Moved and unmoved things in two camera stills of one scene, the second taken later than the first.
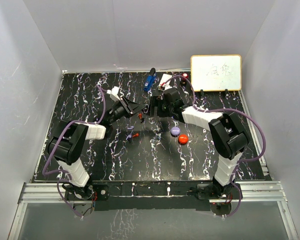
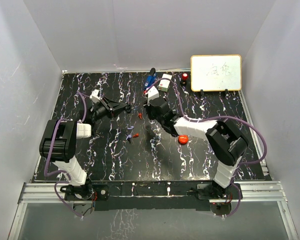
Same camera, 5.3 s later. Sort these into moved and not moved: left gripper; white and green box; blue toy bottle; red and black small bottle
Moved: left gripper
Not moved: white and green box; blue toy bottle; red and black small bottle
